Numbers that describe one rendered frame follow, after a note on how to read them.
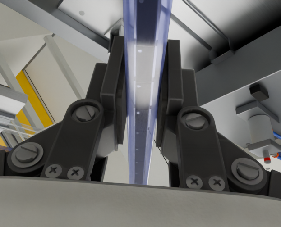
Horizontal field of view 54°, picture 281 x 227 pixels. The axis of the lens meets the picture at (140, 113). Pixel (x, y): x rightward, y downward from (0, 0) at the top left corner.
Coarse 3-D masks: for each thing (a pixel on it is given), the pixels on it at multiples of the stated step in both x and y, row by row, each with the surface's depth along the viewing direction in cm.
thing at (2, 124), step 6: (0, 120) 29; (6, 120) 30; (0, 126) 29; (6, 126) 29; (12, 126) 30; (18, 126) 30; (24, 126) 31; (30, 126) 31; (12, 132) 30; (18, 132) 30; (24, 132) 30; (30, 132) 31; (36, 132) 31
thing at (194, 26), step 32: (64, 0) 25; (96, 0) 25; (192, 0) 25; (224, 0) 25; (256, 0) 25; (96, 32) 28; (192, 32) 28; (224, 32) 28; (256, 32) 28; (192, 64) 32
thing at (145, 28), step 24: (144, 0) 7; (168, 0) 7; (144, 24) 8; (168, 24) 8; (144, 48) 9; (144, 72) 10; (144, 96) 11; (144, 120) 13; (144, 144) 15; (144, 168) 17
